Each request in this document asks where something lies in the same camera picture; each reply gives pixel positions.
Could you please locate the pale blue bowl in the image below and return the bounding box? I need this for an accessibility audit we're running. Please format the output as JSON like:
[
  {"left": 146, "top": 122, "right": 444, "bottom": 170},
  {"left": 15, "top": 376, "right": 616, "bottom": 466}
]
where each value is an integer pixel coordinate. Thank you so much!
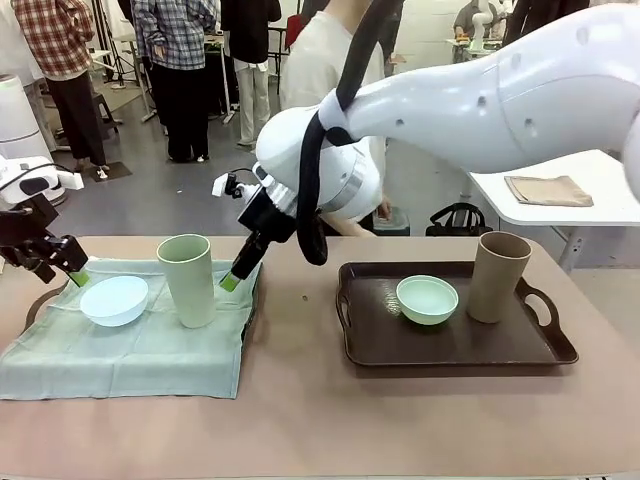
[{"left": 79, "top": 276, "right": 150, "bottom": 329}]

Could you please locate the person in white shirt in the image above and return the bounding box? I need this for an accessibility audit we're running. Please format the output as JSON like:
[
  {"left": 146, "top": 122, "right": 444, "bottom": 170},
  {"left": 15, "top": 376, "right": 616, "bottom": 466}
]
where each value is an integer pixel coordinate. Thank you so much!
[{"left": 278, "top": 0, "right": 401, "bottom": 239}]

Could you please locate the grey plastic crate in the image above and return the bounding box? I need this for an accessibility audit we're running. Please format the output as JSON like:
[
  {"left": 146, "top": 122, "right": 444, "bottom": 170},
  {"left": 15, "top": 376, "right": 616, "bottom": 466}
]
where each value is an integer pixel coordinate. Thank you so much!
[{"left": 373, "top": 205, "right": 412, "bottom": 237}]

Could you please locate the person in dark coat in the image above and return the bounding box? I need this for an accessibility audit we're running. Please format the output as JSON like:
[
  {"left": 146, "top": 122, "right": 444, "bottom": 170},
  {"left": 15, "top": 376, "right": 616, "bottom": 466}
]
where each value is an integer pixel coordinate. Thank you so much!
[{"left": 504, "top": 0, "right": 594, "bottom": 49}]

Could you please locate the pale green bowl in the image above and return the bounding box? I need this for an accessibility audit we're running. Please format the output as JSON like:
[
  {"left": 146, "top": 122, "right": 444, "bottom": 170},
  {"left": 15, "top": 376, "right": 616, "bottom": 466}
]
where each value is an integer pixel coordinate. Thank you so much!
[{"left": 395, "top": 274, "right": 460, "bottom": 327}]

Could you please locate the tall brown cup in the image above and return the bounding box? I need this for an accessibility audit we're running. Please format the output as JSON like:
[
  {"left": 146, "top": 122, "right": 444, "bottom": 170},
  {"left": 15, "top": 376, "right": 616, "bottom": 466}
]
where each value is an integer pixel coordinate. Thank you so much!
[{"left": 466, "top": 230, "right": 533, "bottom": 325}]

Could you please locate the person in black top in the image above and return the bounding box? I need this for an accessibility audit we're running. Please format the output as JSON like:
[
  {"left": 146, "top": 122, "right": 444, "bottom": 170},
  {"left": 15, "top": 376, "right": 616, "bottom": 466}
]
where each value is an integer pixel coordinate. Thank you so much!
[{"left": 219, "top": 0, "right": 282, "bottom": 147}]

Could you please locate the beige cloth mat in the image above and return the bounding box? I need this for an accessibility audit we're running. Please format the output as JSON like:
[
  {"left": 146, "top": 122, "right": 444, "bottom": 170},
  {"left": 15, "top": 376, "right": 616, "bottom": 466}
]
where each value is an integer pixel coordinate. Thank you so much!
[{"left": 503, "top": 174, "right": 595, "bottom": 208}]

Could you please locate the tall pale green cup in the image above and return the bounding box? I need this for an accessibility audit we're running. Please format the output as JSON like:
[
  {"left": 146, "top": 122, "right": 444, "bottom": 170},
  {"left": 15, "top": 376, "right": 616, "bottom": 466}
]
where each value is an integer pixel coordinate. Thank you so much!
[{"left": 156, "top": 233, "right": 218, "bottom": 330}]

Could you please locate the seated background person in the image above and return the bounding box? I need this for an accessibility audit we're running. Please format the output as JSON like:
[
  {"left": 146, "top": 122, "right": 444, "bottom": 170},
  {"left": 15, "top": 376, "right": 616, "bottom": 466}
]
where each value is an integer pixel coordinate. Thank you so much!
[{"left": 452, "top": 0, "right": 501, "bottom": 41}]

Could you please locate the black step stool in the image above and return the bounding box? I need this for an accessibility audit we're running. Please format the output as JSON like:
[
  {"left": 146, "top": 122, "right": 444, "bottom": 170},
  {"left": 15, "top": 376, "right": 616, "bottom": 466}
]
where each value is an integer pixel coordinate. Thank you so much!
[{"left": 89, "top": 92, "right": 125, "bottom": 135}]

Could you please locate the person in blue plaid shirt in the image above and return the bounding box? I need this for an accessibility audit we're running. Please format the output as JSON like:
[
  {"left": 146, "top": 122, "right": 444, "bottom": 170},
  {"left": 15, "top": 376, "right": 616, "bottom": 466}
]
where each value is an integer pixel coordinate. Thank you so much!
[{"left": 130, "top": 0, "right": 211, "bottom": 164}]

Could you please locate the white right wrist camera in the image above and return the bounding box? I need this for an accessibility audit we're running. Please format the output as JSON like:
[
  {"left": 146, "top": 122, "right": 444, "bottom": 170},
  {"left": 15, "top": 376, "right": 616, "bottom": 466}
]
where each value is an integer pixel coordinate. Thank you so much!
[{"left": 211, "top": 172, "right": 251, "bottom": 200}]

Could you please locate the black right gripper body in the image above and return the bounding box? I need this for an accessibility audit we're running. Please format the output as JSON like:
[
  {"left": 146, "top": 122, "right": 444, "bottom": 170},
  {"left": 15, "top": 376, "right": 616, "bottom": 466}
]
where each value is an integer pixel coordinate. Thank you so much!
[{"left": 237, "top": 185, "right": 297, "bottom": 246}]

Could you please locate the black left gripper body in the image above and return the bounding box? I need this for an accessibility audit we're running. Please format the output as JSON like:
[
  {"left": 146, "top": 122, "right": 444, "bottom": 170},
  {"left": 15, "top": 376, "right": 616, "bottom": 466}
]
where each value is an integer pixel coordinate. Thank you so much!
[{"left": 0, "top": 195, "right": 60, "bottom": 251}]

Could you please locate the black bag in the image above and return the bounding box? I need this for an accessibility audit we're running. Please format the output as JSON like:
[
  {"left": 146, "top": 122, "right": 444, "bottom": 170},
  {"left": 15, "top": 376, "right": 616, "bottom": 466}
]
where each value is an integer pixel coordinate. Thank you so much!
[{"left": 425, "top": 202, "right": 494, "bottom": 238}]

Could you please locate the person in red plaid shirt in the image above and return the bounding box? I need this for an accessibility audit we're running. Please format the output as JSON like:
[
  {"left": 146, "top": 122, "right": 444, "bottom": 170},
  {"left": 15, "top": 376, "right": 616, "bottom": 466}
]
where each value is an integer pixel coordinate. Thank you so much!
[{"left": 9, "top": 0, "right": 110, "bottom": 174}]

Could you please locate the green cloth mat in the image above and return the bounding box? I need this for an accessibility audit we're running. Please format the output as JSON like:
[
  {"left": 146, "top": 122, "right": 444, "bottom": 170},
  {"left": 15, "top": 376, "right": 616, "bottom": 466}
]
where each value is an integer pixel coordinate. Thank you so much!
[{"left": 0, "top": 257, "right": 265, "bottom": 401}]

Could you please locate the white side table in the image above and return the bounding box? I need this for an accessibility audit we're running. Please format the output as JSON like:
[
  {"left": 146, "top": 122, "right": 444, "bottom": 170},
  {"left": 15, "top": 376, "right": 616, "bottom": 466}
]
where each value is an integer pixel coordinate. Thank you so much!
[{"left": 467, "top": 148, "right": 640, "bottom": 274}]

